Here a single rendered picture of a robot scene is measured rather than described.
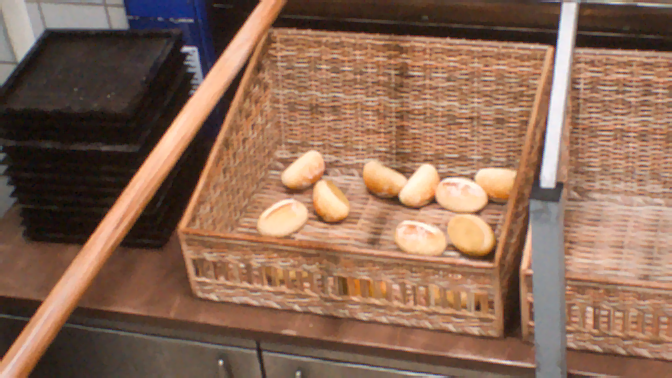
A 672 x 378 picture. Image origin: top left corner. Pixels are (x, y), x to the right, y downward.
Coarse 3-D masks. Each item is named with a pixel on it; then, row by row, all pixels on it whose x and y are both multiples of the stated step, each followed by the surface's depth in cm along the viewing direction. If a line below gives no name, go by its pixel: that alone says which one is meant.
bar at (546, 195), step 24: (576, 0) 188; (576, 24) 189; (552, 96) 187; (552, 120) 186; (552, 144) 185; (552, 168) 185; (552, 192) 184; (552, 216) 184; (552, 240) 187; (552, 264) 189; (552, 288) 192; (552, 312) 195; (552, 336) 197; (552, 360) 200
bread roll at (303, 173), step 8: (312, 152) 252; (296, 160) 250; (304, 160) 250; (312, 160) 251; (320, 160) 252; (288, 168) 249; (296, 168) 249; (304, 168) 249; (312, 168) 250; (320, 168) 252; (288, 176) 249; (296, 176) 249; (304, 176) 249; (312, 176) 250; (320, 176) 252; (288, 184) 250; (296, 184) 250; (304, 184) 250; (312, 184) 252
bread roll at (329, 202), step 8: (320, 184) 243; (328, 184) 243; (320, 192) 242; (328, 192) 241; (336, 192) 242; (312, 200) 245; (320, 200) 241; (328, 200) 240; (336, 200) 240; (344, 200) 242; (320, 208) 241; (328, 208) 240; (336, 208) 240; (344, 208) 240; (320, 216) 243; (328, 216) 241; (336, 216) 240; (344, 216) 241
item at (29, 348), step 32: (256, 32) 179; (224, 64) 172; (192, 128) 162; (160, 160) 156; (128, 192) 151; (128, 224) 149; (96, 256) 143; (64, 288) 139; (32, 320) 136; (64, 320) 137; (32, 352) 132
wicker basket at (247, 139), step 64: (256, 64) 247; (320, 64) 250; (384, 64) 245; (448, 64) 241; (512, 64) 237; (256, 128) 250; (320, 128) 255; (384, 128) 251; (448, 128) 246; (512, 128) 242; (256, 192) 253; (512, 192) 215; (192, 256) 226; (256, 256) 221; (320, 256) 217; (384, 256) 212; (448, 256) 233; (512, 256) 217; (384, 320) 221; (448, 320) 217
